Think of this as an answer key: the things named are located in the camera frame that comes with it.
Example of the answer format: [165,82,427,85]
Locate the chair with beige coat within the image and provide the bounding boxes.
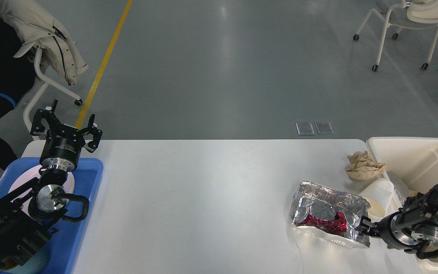
[0,0,88,130]

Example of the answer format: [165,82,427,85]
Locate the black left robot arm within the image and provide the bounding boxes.
[0,100,102,271]

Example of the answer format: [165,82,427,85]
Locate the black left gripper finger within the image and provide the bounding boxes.
[75,114,103,153]
[30,100,64,137]

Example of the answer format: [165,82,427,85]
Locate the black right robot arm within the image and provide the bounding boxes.
[355,184,438,260]

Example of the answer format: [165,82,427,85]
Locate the crushed red soda can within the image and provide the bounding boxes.
[295,208,348,235]

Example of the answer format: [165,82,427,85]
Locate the pink plate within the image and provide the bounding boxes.
[8,165,68,210]

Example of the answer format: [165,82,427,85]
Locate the white tissue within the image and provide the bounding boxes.
[359,178,394,222]

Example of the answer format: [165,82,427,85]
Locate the brown paper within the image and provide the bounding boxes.
[346,151,386,182]

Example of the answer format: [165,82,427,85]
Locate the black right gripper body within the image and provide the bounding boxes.
[379,211,423,253]

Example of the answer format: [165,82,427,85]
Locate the teal mug yellow inside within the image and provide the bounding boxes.
[2,247,50,274]

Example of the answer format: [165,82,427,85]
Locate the blue plastic tray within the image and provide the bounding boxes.
[0,158,104,274]

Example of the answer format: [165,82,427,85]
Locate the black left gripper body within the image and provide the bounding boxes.
[40,129,86,173]

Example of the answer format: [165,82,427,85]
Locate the brown paper bag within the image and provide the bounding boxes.
[407,190,419,197]

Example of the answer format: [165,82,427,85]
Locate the aluminium foil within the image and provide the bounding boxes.
[387,172,410,204]
[289,181,370,248]

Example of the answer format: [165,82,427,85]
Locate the white chair on wheels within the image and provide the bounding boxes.
[353,0,438,72]

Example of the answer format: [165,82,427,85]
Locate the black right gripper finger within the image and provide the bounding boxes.
[355,215,382,238]

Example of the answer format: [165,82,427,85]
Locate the white plastic bin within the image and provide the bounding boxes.
[366,137,438,271]

